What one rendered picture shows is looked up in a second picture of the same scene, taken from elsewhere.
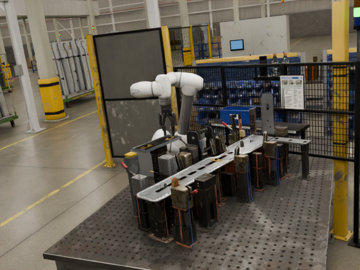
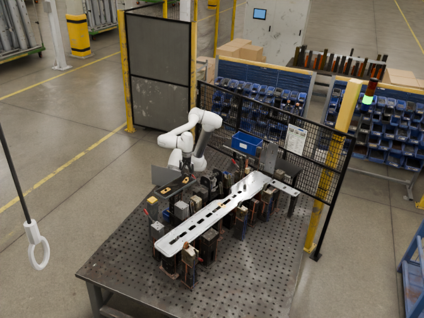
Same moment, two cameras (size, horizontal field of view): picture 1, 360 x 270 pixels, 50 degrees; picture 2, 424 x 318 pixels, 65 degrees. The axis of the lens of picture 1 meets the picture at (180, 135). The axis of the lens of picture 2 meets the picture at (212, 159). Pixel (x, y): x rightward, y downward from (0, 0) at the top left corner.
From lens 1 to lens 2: 1.07 m
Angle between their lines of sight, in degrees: 18
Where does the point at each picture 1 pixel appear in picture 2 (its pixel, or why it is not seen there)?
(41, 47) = not seen: outside the picture
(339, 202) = (311, 226)
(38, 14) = not seen: outside the picture
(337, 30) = (345, 105)
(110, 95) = (135, 72)
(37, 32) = not seen: outside the picture
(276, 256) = (253, 310)
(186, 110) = (203, 141)
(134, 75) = (160, 60)
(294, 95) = (296, 142)
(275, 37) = (296, 14)
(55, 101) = (82, 39)
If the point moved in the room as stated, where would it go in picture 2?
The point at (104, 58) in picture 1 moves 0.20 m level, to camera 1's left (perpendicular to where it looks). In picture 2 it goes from (133, 37) to (120, 36)
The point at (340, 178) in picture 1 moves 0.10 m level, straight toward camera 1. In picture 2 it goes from (316, 211) to (315, 217)
